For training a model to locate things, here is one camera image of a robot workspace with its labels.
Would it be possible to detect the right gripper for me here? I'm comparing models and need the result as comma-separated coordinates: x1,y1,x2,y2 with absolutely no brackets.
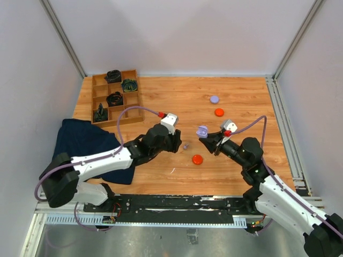
199,130,248,168

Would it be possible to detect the purple earbud case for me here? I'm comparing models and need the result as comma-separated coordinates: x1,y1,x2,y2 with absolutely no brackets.
196,125,208,138
210,95,219,104

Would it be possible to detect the orange earbud case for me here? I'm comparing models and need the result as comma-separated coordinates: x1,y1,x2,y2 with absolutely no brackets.
192,154,204,165
214,108,225,117

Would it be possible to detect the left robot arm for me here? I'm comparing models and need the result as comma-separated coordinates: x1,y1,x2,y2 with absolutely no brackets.
40,124,182,212

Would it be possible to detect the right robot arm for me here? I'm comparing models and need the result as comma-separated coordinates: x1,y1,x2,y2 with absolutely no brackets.
199,132,342,256

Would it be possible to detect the rolled black orange tie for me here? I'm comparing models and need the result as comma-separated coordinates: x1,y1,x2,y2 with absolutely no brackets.
106,91,123,107

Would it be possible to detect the rolled green patterned tie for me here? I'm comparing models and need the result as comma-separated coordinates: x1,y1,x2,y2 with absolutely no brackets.
121,79,138,93

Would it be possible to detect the folded dark tie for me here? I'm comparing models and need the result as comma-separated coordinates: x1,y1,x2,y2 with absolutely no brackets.
93,103,108,123

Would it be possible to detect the rolled black tie top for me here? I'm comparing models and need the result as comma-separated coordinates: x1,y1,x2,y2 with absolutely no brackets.
104,70,122,84

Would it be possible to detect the wooden compartment tray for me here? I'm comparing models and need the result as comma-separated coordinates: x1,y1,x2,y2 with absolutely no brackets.
91,70,144,128

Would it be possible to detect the dark blue cloth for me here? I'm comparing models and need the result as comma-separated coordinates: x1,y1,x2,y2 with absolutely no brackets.
50,118,136,185

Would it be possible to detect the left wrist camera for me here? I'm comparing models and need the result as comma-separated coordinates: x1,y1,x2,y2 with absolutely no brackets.
160,113,178,135

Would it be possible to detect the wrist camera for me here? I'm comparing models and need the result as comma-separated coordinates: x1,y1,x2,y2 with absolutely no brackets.
220,119,238,137
160,113,178,135

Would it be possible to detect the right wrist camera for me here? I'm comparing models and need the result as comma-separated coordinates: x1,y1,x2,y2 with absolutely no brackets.
220,119,238,137

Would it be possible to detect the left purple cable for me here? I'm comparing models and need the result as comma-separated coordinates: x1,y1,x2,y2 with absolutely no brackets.
35,106,166,232

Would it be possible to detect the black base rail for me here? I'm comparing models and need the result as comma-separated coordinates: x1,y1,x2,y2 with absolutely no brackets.
83,194,249,225

